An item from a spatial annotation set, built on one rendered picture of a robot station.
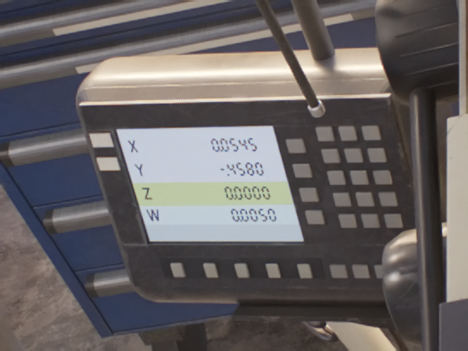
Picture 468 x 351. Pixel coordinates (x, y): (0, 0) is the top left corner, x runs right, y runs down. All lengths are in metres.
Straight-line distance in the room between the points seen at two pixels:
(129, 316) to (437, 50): 2.31
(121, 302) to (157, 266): 1.31
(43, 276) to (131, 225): 1.77
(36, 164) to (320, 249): 1.24
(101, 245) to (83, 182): 0.13
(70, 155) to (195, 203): 1.12
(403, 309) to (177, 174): 0.86
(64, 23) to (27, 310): 0.94
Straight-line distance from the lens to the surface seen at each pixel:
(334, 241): 2.28
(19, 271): 4.17
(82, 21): 3.25
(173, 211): 2.34
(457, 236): 1.25
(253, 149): 2.27
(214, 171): 2.30
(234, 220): 2.32
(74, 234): 3.59
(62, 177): 3.51
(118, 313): 3.71
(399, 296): 1.47
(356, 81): 2.21
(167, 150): 2.31
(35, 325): 4.08
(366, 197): 2.24
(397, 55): 1.44
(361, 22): 3.23
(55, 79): 3.37
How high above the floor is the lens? 2.76
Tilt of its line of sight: 42 degrees down
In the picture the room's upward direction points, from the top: 29 degrees counter-clockwise
